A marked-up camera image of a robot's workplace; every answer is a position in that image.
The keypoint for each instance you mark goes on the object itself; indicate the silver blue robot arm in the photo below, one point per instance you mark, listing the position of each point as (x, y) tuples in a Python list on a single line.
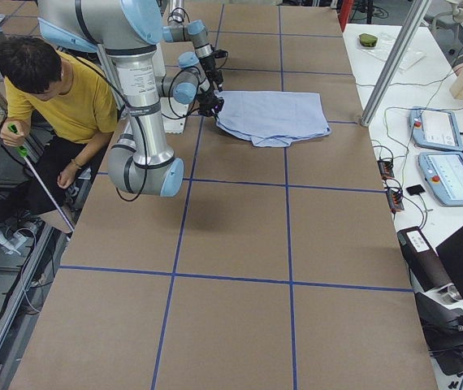
[(149, 50), (180, 28)]

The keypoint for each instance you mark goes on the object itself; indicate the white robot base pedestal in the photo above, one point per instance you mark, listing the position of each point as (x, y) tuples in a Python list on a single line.
[(174, 113)]

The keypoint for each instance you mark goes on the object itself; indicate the upper teach pendant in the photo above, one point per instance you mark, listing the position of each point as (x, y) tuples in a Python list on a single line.
[(435, 129)]

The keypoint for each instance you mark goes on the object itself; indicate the small black pad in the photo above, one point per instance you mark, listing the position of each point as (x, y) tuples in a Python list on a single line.
[(414, 190)]

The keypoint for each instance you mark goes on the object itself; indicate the black label box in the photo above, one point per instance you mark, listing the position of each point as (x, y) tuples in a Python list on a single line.
[(422, 259)]

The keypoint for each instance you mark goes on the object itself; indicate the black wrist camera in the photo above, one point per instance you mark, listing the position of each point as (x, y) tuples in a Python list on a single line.
[(220, 54)]

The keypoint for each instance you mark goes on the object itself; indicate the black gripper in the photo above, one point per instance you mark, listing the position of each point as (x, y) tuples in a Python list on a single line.
[(216, 77), (207, 100)]

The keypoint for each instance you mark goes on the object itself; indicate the aluminium frame post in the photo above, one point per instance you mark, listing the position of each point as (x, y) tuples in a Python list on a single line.
[(407, 32)]

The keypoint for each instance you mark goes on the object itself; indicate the black electronics module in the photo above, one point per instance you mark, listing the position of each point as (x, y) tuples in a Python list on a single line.
[(386, 169)]

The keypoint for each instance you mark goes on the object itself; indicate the teach pendant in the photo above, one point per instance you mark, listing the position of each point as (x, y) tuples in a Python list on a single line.
[(435, 129), (443, 173)]

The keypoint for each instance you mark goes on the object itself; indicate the light blue striped shirt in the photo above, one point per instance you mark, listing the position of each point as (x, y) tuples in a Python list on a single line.
[(272, 119)]

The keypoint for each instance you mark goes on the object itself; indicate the green cloth pouch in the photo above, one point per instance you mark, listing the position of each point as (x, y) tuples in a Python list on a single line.
[(367, 40)]

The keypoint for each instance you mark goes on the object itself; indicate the person in yellow shirt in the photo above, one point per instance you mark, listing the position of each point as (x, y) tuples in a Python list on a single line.
[(73, 97)]

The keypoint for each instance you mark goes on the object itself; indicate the lower teach pendant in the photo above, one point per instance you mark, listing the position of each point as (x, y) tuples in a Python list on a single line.
[(443, 173)]

